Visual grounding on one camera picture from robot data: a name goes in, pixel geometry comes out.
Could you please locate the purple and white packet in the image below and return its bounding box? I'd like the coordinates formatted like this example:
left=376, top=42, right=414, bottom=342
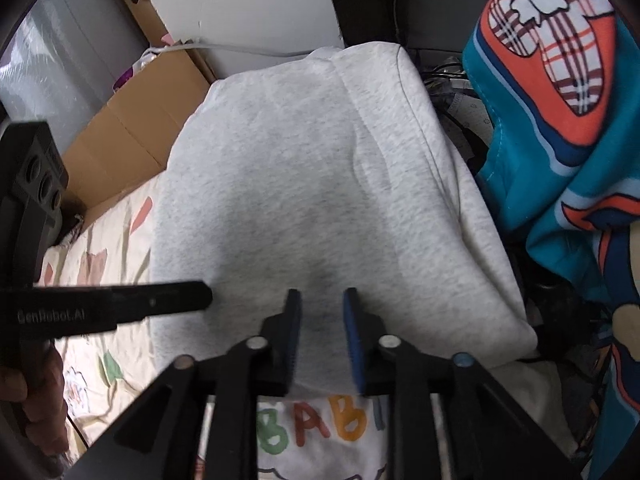
left=115, top=62, right=138, bottom=93

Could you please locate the light grey sweatshirt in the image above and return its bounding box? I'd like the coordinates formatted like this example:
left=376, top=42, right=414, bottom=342
left=150, top=42, right=538, bottom=396

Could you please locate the white cable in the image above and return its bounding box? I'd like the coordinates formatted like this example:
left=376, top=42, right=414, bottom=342
left=145, top=40, right=321, bottom=58

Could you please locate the person's left hand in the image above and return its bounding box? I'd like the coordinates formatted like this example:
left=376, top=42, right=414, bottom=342
left=0, top=347, right=68, bottom=461

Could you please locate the white board panel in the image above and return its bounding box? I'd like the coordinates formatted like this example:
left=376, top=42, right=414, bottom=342
left=130, top=0, right=346, bottom=81

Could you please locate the grey plastic-wrapped mattress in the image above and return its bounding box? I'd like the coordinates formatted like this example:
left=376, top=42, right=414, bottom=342
left=0, top=0, right=151, bottom=121

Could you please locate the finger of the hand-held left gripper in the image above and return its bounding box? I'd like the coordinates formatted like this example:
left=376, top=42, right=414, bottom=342
left=107, top=281, right=213, bottom=325

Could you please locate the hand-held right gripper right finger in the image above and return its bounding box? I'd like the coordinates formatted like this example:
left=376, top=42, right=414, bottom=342
left=342, top=287, right=583, bottom=480

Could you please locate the teal printed blanket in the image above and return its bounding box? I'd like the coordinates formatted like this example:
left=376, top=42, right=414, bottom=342
left=462, top=0, right=640, bottom=480

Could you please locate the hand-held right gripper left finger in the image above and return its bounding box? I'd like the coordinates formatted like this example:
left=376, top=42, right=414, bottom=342
left=65, top=289, right=303, bottom=480

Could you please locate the cream printed blanket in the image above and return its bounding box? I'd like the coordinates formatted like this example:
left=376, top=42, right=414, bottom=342
left=40, top=170, right=576, bottom=480

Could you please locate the flattened cardboard box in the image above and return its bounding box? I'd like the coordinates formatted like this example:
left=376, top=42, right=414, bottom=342
left=62, top=52, right=218, bottom=221

